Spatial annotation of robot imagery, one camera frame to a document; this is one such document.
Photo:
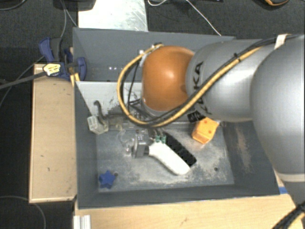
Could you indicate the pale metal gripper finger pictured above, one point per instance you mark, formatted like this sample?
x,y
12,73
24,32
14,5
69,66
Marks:
x,y
141,149
140,137

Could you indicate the orange block with red dots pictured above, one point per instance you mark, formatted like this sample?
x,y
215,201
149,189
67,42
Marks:
x,y
205,131

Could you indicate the grey metal bin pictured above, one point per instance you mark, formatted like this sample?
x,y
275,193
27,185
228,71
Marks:
x,y
152,175

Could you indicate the blue star-shaped toy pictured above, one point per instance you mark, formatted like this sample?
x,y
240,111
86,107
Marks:
x,y
107,180

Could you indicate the pale wood board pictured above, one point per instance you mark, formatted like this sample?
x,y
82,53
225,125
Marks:
x,y
53,137

